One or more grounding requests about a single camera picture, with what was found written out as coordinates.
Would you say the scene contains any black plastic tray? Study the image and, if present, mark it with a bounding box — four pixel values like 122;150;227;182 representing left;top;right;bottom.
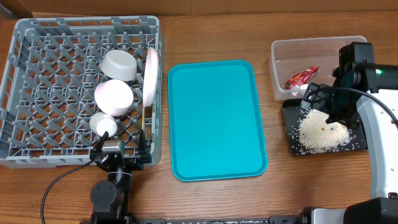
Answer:
282;99;367;156

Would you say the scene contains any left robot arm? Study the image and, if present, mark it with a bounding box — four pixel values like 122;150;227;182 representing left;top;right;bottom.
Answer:
90;130;152;224

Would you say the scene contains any grey plastic dish rack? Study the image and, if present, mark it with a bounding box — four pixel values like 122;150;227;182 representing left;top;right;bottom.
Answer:
1;16;164;169

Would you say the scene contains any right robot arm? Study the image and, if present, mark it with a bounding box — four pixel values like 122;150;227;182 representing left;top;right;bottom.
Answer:
298;42;397;223

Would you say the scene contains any pile of rice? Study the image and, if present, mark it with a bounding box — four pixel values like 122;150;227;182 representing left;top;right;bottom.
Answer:
287;108;356;156

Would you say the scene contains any grey metal bowl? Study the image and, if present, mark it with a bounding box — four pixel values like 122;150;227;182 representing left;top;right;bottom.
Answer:
99;50;137;82

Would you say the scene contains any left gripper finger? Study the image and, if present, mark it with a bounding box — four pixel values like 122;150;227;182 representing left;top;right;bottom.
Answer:
137;129;152;164
94;131;109;152

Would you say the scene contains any clear plastic bin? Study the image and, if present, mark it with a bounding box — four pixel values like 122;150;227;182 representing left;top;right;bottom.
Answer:
269;35;367;101

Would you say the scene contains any small white bowl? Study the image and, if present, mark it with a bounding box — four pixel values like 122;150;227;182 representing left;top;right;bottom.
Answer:
94;79;134;116

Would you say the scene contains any large white plate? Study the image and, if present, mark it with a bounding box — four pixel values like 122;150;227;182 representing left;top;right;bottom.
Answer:
142;47;159;107

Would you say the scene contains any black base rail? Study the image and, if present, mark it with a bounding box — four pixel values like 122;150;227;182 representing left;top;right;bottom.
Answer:
81;215;299;224

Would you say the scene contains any white cup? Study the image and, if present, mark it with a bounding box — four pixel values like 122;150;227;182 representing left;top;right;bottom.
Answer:
89;112;118;137

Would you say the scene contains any wooden chopstick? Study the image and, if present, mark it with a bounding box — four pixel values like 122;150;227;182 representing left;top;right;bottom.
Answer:
141;106;146;131

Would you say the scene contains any red snack wrapper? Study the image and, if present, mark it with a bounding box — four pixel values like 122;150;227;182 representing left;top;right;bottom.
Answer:
284;67;319;90

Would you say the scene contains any teal plastic serving tray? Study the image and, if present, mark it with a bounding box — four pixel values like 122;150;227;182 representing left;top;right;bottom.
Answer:
168;60;268;182

